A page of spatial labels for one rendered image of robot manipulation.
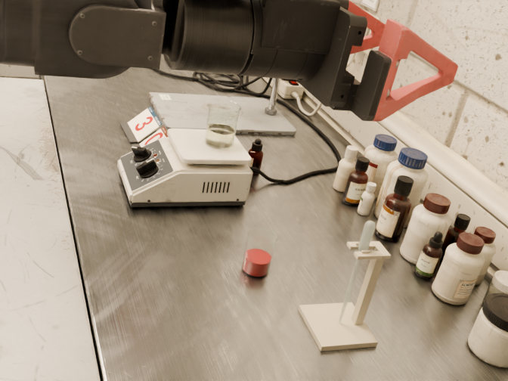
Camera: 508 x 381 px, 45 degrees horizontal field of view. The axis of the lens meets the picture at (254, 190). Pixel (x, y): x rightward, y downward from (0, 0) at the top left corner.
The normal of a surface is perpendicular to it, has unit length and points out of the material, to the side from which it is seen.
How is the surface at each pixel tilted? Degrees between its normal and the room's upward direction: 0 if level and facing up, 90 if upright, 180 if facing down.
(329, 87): 89
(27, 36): 93
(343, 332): 0
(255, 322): 0
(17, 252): 0
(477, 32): 90
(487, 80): 90
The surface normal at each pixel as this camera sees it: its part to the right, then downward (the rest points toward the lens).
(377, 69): -0.92, 0.00
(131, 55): 0.34, 0.49
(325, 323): 0.18, -0.87
